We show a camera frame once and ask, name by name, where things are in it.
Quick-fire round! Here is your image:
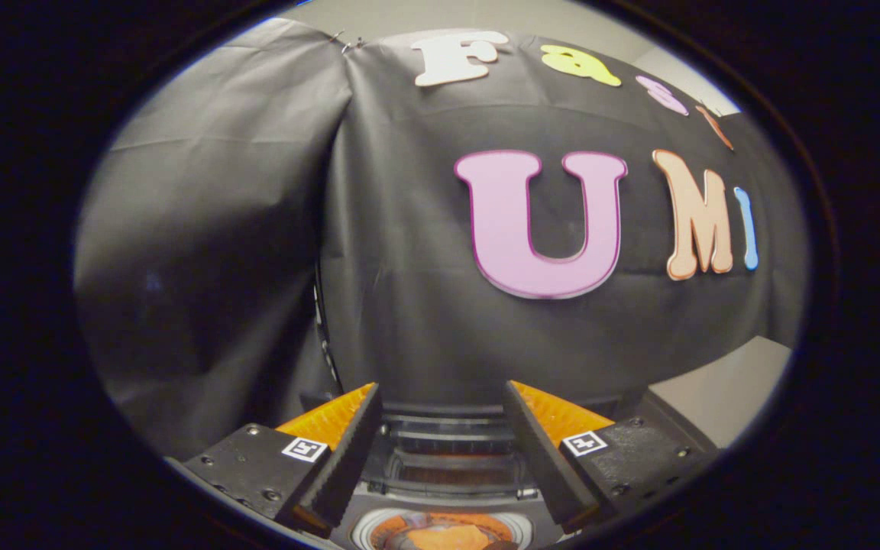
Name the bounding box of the orange shirt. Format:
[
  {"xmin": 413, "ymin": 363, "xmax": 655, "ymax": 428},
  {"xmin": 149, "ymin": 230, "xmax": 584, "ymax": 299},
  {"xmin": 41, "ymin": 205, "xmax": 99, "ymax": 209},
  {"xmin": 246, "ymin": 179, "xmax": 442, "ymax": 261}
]
[{"xmin": 379, "ymin": 516, "xmax": 519, "ymax": 550}]

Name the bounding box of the beige cabinet with dark top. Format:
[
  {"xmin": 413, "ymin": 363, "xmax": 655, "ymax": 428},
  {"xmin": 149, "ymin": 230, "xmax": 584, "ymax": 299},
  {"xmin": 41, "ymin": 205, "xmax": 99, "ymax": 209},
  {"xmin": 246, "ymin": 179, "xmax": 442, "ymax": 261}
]
[{"xmin": 649, "ymin": 335, "xmax": 794, "ymax": 449}]

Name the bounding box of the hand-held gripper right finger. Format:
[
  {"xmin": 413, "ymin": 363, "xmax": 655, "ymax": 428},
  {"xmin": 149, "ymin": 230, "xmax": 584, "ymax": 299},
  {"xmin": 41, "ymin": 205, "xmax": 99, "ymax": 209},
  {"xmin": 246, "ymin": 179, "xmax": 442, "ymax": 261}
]
[{"xmin": 500, "ymin": 380, "xmax": 716, "ymax": 534}]

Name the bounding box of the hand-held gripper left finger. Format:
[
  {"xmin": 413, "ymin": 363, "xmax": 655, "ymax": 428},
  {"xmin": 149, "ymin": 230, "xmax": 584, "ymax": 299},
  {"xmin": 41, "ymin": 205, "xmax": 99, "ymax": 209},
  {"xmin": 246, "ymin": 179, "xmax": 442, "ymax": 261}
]
[{"xmin": 180, "ymin": 382, "xmax": 385, "ymax": 539}]

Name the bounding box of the grey washing machine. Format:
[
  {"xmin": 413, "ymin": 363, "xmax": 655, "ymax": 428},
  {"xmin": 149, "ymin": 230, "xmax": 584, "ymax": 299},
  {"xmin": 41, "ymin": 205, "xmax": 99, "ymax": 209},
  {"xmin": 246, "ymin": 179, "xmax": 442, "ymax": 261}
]
[{"xmin": 299, "ymin": 388, "xmax": 717, "ymax": 550}]

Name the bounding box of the black backdrop cloth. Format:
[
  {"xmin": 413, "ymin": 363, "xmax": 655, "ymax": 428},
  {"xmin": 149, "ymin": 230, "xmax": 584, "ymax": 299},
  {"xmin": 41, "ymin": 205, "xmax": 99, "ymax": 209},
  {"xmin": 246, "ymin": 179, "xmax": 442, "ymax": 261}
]
[{"xmin": 73, "ymin": 17, "xmax": 813, "ymax": 461}]

